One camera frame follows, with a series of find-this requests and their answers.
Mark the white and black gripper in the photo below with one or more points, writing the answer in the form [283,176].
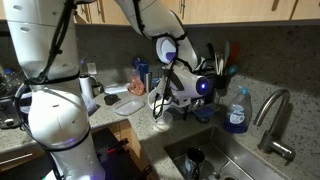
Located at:
[173,86]

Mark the white ceramic bowl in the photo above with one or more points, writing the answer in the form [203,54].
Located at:
[154,98]

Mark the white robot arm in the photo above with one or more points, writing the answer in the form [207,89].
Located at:
[44,38]

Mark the clear plastic bowl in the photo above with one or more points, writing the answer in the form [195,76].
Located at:
[163,123]

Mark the silver metal cup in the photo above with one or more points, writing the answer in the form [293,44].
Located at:
[148,81]

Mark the large white plate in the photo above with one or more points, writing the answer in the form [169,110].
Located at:
[165,49]

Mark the blue tumbler bottle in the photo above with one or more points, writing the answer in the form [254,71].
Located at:
[142,67]

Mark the red plastic bag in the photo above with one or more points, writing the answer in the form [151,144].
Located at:
[136,86]

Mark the blue sponge in tray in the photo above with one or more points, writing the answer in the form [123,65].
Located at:
[203,113]

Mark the black utensil holder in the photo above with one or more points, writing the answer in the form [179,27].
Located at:
[221,81]

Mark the clear rectangular container lid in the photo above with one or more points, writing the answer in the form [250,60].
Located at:
[128,107]

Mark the teal spatula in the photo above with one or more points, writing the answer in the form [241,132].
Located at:
[226,52]

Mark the red spatula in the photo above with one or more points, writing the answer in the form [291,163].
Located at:
[235,49]

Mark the blue dish soap bottle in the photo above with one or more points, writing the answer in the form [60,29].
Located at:
[239,113]

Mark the black cup in sink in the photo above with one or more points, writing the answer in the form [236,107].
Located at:
[193,163]

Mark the stainless steel sink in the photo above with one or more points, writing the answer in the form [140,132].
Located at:
[225,158]

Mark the stainless steel faucet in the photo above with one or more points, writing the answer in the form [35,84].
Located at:
[271,139]

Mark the wooden upper cabinets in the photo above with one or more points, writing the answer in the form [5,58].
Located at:
[208,11]

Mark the white thermos with handle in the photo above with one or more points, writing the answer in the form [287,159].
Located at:
[90,86]

